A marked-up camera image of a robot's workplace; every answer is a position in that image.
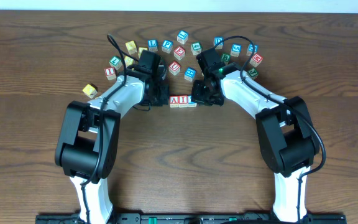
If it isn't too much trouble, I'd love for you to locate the red letter A block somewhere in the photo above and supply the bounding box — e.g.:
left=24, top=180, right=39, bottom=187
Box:
left=169, top=96, right=179, bottom=108

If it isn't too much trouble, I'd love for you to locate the blue number 2 block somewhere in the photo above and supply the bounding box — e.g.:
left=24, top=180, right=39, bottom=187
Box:
left=188, top=95, right=197, bottom=108

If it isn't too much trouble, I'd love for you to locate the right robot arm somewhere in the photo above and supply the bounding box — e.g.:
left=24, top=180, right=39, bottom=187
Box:
left=192, top=62, right=322, bottom=223

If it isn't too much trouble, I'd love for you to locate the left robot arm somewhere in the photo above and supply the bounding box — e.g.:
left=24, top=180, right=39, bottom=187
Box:
left=55, top=65, right=169, bottom=223

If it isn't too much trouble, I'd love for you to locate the blue letter H block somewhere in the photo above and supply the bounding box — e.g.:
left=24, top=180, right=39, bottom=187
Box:
left=184, top=67, right=196, bottom=82

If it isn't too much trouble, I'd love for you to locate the red letter U block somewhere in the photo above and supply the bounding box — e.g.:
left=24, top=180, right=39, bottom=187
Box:
left=168, top=61, right=181, bottom=76

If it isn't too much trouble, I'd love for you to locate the green letter B block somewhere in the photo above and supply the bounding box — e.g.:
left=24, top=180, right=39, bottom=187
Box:
left=221, top=53, right=231, bottom=65

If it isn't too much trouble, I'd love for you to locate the yellow letter S block left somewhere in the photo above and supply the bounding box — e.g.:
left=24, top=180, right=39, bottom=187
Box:
left=124, top=56, right=135, bottom=67

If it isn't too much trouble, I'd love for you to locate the yellow letter s block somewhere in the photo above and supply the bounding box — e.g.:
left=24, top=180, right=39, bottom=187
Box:
left=138, top=47, right=148, bottom=58
left=124, top=56, right=135, bottom=67

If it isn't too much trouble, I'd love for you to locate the green number 4 block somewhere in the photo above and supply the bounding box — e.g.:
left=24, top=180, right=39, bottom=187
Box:
left=191, top=42, right=202, bottom=55

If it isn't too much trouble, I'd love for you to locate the yellow letter S block right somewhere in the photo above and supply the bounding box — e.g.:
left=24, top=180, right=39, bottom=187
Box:
left=138, top=47, right=148, bottom=58

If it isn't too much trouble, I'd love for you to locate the red letter E block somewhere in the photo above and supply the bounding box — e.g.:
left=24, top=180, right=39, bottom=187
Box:
left=173, top=46, right=186, bottom=60

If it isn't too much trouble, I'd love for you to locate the green letter J block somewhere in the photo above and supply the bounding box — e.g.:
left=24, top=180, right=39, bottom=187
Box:
left=247, top=68, right=259, bottom=80

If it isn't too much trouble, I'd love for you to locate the blue letter L block left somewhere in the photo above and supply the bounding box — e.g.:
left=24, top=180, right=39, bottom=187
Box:
left=147, top=39, right=158, bottom=52

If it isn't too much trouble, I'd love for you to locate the blue letter l block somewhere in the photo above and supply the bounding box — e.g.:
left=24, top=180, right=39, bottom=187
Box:
left=177, top=30, right=189, bottom=45
left=147, top=39, right=158, bottom=52

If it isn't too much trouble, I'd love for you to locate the blue letter P block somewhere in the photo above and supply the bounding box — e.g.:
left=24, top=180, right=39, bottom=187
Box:
left=162, top=40, right=173, bottom=54

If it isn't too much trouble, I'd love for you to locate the blue number 5 block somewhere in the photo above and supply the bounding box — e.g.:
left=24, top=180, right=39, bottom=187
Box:
left=230, top=44, right=242, bottom=57

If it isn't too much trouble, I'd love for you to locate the red letter I block left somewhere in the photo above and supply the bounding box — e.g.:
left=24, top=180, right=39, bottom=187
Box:
left=104, top=67, right=117, bottom=81

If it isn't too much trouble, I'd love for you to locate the blue letter D block left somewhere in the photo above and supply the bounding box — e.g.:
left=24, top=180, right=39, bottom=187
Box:
left=214, top=37, right=224, bottom=50

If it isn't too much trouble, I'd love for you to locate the blue letter d block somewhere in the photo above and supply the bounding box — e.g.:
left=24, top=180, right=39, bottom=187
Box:
left=246, top=44, right=259, bottom=56
left=214, top=37, right=224, bottom=50

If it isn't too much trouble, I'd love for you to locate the yellow letter W block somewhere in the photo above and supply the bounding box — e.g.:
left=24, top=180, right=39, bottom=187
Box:
left=126, top=40, right=137, bottom=55

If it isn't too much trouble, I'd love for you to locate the green number 7 block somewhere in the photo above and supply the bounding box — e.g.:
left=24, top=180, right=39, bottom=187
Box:
left=109, top=56, right=122, bottom=70

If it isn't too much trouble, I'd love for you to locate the blue letter D block right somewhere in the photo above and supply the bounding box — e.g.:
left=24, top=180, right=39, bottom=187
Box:
left=246, top=44, right=259, bottom=56

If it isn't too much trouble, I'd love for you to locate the red letter M block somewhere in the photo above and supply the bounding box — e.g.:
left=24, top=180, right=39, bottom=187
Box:
left=250, top=54, right=264, bottom=67

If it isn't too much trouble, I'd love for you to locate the blue letter L block upper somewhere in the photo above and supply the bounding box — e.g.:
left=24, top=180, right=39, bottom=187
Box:
left=177, top=30, right=189, bottom=45

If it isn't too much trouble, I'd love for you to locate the yellow letter K block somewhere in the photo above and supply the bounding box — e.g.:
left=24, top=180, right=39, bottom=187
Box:
left=82, top=84, right=98, bottom=99

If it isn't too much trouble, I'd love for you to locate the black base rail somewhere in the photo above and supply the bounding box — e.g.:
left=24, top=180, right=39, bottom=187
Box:
left=35, top=212, right=347, bottom=224

